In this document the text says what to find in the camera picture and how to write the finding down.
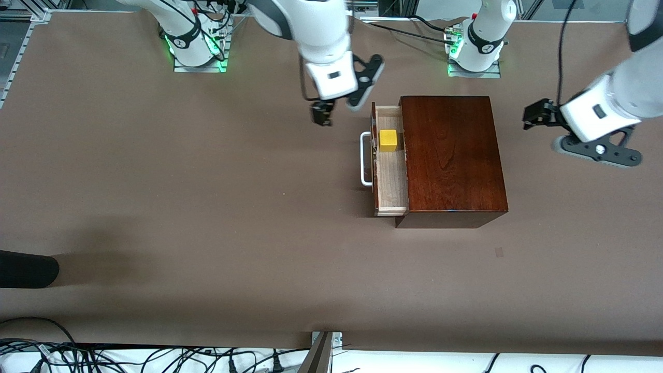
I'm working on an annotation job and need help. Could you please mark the wooden drawer with white handle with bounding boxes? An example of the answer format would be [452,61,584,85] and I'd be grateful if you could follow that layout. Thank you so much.
[359,102,411,218]

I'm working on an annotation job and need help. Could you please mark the dark brown wooden cabinet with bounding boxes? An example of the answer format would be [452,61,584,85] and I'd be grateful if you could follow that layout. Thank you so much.
[395,95,509,229]

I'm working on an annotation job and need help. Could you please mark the brown table cover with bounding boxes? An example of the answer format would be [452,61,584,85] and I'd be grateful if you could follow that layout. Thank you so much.
[0,10,663,358]

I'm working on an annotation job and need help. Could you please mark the black cylinder object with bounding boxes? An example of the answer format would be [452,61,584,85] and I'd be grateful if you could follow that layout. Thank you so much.
[0,250,60,289]

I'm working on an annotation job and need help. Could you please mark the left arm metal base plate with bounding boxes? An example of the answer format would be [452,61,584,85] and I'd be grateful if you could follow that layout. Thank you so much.
[448,58,502,79]

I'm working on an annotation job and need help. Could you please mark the long black base cable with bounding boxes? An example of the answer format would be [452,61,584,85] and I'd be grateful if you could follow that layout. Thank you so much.
[363,16,450,45]

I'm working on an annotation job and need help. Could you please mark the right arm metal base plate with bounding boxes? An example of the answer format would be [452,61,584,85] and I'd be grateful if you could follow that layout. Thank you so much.
[174,26,229,73]

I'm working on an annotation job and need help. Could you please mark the metal table edge bracket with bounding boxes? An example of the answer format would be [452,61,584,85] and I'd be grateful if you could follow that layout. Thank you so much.
[298,331,343,373]

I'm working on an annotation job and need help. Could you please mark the silver diagonal frame rail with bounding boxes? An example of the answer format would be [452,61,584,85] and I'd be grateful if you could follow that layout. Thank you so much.
[0,9,53,109]

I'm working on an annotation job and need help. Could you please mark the black arched cable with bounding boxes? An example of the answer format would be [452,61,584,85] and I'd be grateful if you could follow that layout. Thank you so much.
[0,317,78,347]

